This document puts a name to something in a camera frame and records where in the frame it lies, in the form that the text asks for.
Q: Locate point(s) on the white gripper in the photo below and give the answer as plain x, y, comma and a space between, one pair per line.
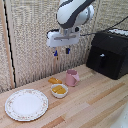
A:
63, 37

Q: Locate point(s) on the pink mug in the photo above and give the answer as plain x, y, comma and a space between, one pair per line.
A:
71, 78

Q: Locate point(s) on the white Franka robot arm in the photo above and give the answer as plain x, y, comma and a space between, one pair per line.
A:
71, 11

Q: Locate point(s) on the yellow bread piece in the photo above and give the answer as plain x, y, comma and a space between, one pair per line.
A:
55, 80

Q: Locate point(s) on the yellow food in bowl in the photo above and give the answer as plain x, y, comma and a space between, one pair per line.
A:
59, 89

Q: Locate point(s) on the small white bowl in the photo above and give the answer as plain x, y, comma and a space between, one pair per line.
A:
59, 92

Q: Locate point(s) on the black toaster box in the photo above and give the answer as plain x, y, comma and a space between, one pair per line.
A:
108, 53

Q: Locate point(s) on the white floral-rimmed plate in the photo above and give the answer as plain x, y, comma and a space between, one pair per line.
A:
26, 104

